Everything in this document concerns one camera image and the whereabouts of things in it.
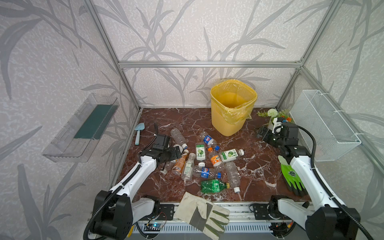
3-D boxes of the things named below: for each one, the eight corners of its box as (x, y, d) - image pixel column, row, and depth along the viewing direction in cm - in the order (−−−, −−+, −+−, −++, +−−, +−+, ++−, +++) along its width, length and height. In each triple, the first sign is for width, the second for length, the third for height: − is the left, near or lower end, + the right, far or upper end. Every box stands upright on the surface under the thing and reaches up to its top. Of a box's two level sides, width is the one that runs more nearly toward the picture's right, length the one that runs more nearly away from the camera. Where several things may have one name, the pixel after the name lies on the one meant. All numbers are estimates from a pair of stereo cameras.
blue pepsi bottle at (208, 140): (198, 139, 104) (197, 134, 100) (204, 133, 107) (204, 129, 103) (211, 150, 98) (211, 146, 94) (217, 144, 101) (218, 140, 97)
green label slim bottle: (182, 179, 86) (181, 175, 81) (188, 154, 96) (188, 150, 91) (191, 181, 86) (191, 177, 81) (197, 156, 96) (196, 151, 91)
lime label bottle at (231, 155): (221, 163, 93) (222, 160, 89) (218, 155, 96) (219, 152, 93) (244, 157, 95) (245, 154, 92) (240, 150, 99) (242, 146, 95)
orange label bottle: (216, 172, 88) (217, 169, 84) (205, 152, 96) (205, 148, 93) (224, 168, 89) (225, 165, 86) (212, 148, 98) (213, 145, 94)
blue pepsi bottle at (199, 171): (192, 176, 85) (192, 174, 82) (194, 167, 89) (194, 165, 86) (221, 180, 84) (222, 178, 81) (221, 171, 87) (222, 169, 84)
